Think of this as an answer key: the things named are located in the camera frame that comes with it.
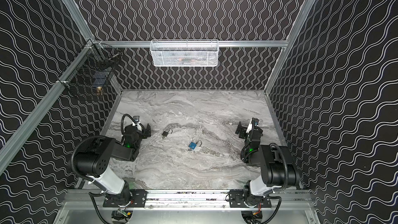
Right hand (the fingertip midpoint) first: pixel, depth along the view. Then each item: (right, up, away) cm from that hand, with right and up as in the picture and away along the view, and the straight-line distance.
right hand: (250, 124), depth 91 cm
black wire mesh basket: (-91, +33, +1) cm, 97 cm away
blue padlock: (-34, -13, +1) cm, 36 cm away
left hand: (-64, -1, +4) cm, 64 cm away
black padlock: (-52, -7, +6) cm, 52 cm away
